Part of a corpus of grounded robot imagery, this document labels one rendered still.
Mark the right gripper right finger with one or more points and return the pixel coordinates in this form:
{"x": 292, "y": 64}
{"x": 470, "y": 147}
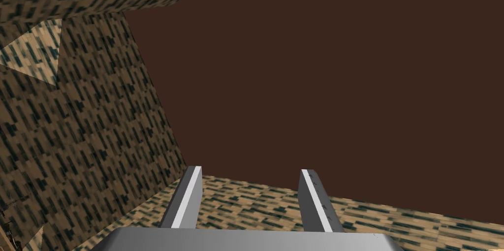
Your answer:
{"x": 318, "y": 203}

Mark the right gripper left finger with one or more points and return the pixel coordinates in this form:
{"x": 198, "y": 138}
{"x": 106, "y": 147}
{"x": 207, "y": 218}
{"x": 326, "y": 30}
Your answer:
{"x": 183, "y": 200}

